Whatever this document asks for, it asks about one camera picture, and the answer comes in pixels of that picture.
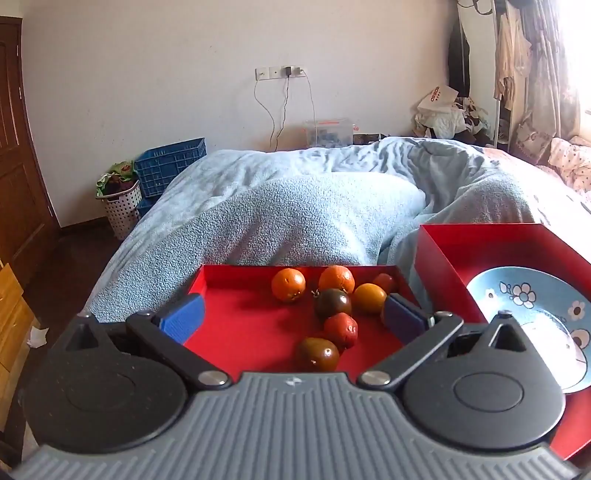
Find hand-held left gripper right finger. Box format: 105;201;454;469
358;293;537;388

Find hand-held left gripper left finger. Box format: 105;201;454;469
59;293;233;388

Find yellow-orange citrus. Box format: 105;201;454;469
353;283;387;315

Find small red tomato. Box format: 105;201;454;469
372;272;398;294

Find shallow red tray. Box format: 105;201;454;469
182;264;423;384

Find dark brown tomato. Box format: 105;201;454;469
296;337;341;373
315;288;353;320

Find deep orange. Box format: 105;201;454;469
318;265;356;293

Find deep red box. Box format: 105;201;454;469
413;223;591;462

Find blue floral plate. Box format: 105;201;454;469
466;266;591;394

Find white perforated laundry basket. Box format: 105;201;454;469
96;180;142;241

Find light blue duvet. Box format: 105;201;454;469
157;136;555;287

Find light blue fleece blanket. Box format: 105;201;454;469
87;172;426;320

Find blue plastic crate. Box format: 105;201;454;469
134;137;207;217

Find clothes in laundry basket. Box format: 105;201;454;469
96;160;139;197

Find light wooden cabinet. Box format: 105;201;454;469
0;263;38;416

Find pile of clothes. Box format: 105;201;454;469
414;97;498;147

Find clear plastic storage box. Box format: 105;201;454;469
303;119;355;148

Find white clothes rack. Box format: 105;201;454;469
491;0;514;153

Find white paper bag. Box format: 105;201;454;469
418;85;460;114

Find wooden door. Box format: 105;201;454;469
0;16;62;288

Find pink floral bedding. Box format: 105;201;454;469
482;136;591;232

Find black hanging garment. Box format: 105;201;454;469
449;17;471;97

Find patterned curtain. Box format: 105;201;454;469
515;0;583;165

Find beige hanging clothes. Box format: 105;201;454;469
494;4;533;112

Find thin dark charger cable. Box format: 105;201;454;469
254;76;289;151

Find thin grey cable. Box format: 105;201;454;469
301;73;320;139

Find white wall outlet strip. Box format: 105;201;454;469
255;66;306;81

